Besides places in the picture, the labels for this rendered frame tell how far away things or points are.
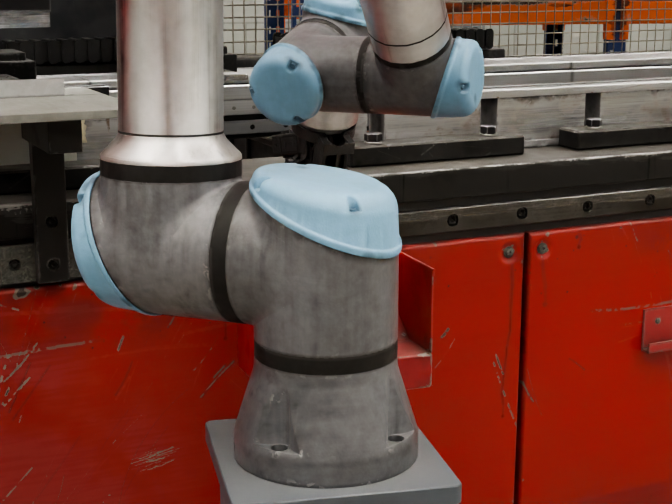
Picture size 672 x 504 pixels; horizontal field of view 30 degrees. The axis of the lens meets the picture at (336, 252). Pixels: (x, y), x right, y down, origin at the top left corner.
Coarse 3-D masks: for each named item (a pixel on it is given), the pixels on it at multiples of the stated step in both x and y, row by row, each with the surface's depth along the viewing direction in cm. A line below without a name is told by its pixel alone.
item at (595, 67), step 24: (240, 72) 208; (504, 72) 226; (528, 72) 228; (552, 72) 230; (576, 72) 232; (600, 72) 234; (624, 72) 237; (648, 72) 239; (240, 96) 204; (240, 120) 206; (264, 120) 207
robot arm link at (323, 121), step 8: (320, 112) 134; (328, 112) 134; (336, 112) 134; (312, 120) 135; (320, 120) 135; (328, 120) 135; (336, 120) 135; (344, 120) 135; (352, 120) 136; (312, 128) 136; (320, 128) 135; (328, 128) 135; (336, 128) 136; (344, 128) 136
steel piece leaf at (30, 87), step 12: (0, 84) 154; (12, 84) 155; (24, 84) 156; (36, 84) 156; (48, 84) 157; (60, 84) 158; (0, 96) 155; (12, 96) 155; (24, 96) 156; (36, 96) 157
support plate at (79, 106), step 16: (64, 96) 157; (80, 96) 157; (96, 96) 157; (0, 112) 141; (16, 112) 141; (32, 112) 141; (48, 112) 141; (64, 112) 141; (80, 112) 142; (96, 112) 143; (112, 112) 144
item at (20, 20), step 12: (0, 0) 162; (12, 0) 163; (24, 0) 163; (36, 0) 164; (48, 0) 165; (0, 12) 162; (12, 12) 163; (24, 12) 164; (36, 12) 165; (48, 12) 166; (0, 24) 163; (12, 24) 164; (24, 24) 165; (36, 24) 165; (48, 24) 166
